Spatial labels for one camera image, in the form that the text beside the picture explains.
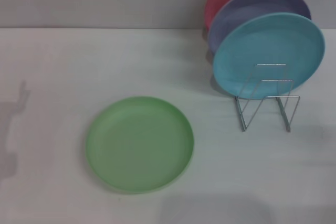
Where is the purple plastic plate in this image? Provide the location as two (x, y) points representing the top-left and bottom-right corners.
(208, 0), (312, 54)

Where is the light blue plastic plate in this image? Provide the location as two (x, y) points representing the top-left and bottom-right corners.
(212, 12), (326, 99)

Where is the green plastic plate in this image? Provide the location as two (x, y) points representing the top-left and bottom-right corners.
(85, 95), (195, 195)

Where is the metal wire plate rack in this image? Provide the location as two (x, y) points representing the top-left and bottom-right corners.
(235, 63), (301, 133)

